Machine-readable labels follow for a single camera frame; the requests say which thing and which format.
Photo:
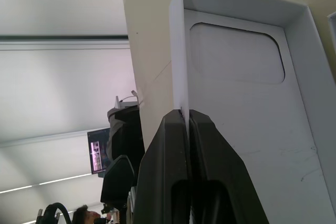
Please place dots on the white phone box lid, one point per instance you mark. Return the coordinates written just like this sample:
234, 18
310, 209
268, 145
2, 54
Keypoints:
249, 108

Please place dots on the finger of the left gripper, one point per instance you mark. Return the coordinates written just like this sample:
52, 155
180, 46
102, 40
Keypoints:
118, 182

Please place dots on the dark-haired person head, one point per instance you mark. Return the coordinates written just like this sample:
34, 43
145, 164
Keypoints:
81, 216

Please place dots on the computer monitor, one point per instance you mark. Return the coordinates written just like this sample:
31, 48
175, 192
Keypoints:
98, 150

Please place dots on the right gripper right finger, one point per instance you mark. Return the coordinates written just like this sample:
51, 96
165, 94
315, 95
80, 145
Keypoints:
225, 171

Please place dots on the dark blind rail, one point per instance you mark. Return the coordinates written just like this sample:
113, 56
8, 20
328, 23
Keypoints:
52, 37

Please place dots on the white phone box base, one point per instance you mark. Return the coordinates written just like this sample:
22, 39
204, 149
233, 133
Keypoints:
334, 51

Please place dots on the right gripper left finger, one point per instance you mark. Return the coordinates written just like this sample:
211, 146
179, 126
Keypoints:
155, 171

